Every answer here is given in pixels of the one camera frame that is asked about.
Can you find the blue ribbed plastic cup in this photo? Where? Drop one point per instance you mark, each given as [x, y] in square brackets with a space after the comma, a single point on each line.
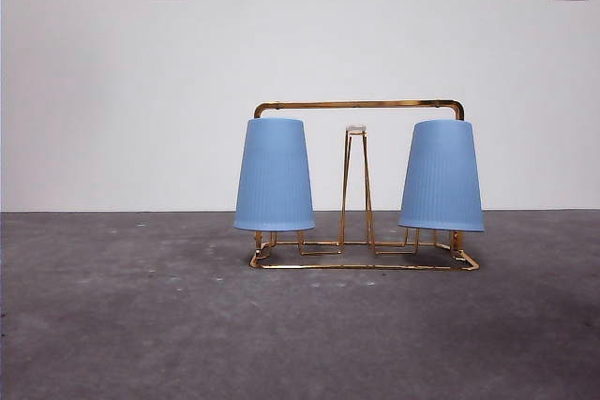
[274, 175]
[440, 175]

